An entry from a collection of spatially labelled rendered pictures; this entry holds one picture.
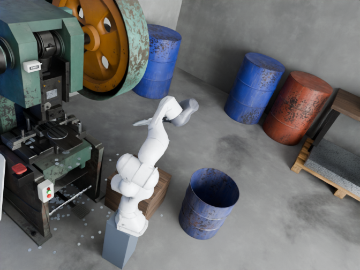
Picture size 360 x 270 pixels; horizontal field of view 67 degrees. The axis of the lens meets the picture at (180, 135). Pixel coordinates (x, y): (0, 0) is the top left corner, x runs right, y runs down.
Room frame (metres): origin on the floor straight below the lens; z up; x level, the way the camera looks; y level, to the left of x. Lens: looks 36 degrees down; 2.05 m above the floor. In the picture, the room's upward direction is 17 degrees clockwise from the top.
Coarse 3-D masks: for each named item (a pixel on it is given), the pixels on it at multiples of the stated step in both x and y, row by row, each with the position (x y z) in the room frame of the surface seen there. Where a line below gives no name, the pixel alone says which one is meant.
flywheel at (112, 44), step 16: (64, 0) 1.80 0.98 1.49; (80, 0) 1.76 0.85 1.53; (96, 0) 1.70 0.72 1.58; (112, 0) 1.61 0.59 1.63; (96, 16) 1.70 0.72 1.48; (112, 16) 1.65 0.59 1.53; (96, 32) 1.69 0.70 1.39; (112, 32) 1.64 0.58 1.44; (96, 48) 1.68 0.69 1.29; (112, 48) 1.64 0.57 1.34; (128, 48) 1.55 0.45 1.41; (96, 64) 1.69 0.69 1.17; (112, 64) 1.63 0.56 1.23; (128, 64) 1.55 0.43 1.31; (96, 80) 1.68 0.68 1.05; (112, 80) 1.58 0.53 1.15
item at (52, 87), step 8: (48, 72) 1.38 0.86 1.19; (56, 72) 1.43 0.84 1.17; (48, 80) 1.33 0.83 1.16; (56, 80) 1.38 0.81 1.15; (48, 88) 1.33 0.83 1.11; (56, 88) 1.38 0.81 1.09; (48, 96) 1.33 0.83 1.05; (56, 96) 1.38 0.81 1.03; (48, 104) 1.31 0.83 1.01; (56, 104) 1.38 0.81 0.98; (32, 112) 1.32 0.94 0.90; (40, 112) 1.29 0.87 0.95; (48, 112) 1.30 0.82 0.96; (56, 112) 1.34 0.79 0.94; (48, 120) 1.29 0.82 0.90
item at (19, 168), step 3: (15, 165) 1.00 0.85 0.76; (18, 165) 1.00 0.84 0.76; (21, 165) 1.01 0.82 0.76; (12, 168) 0.97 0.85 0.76; (15, 168) 0.98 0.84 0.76; (18, 168) 0.98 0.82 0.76; (21, 168) 0.99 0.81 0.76; (24, 168) 0.99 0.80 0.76; (15, 171) 0.96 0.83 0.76; (18, 171) 0.96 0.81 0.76; (21, 171) 0.97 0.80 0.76; (24, 171) 0.98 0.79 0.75
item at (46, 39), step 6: (42, 36) 1.34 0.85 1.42; (48, 36) 1.37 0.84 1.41; (42, 42) 1.33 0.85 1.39; (48, 42) 1.35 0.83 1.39; (54, 42) 1.39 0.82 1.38; (42, 48) 1.32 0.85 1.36; (48, 48) 1.33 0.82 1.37; (54, 48) 1.36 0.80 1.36; (42, 54) 1.32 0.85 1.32; (48, 54) 1.35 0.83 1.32; (42, 60) 1.34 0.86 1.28; (48, 60) 1.37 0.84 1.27; (42, 66) 1.34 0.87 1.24; (48, 66) 1.37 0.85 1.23
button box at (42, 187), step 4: (48, 180) 1.07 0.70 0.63; (40, 184) 1.02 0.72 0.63; (44, 184) 1.03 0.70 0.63; (48, 184) 1.04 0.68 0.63; (52, 184) 1.05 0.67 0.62; (8, 188) 1.18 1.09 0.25; (40, 188) 1.00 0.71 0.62; (44, 188) 1.00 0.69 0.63; (52, 188) 1.05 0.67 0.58; (12, 192) 1.15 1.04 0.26; (40, 192) 1.00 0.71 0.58; (44, 192) 1.00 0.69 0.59; (52, 192) 1.05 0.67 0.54; (40, 196) 1.00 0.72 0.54; (44, 196) 1.00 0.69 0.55; (52, 196) 1.05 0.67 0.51; (44, 200) 1.00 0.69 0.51; (28, 204) 1.08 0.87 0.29; (40, 212) 1.01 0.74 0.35
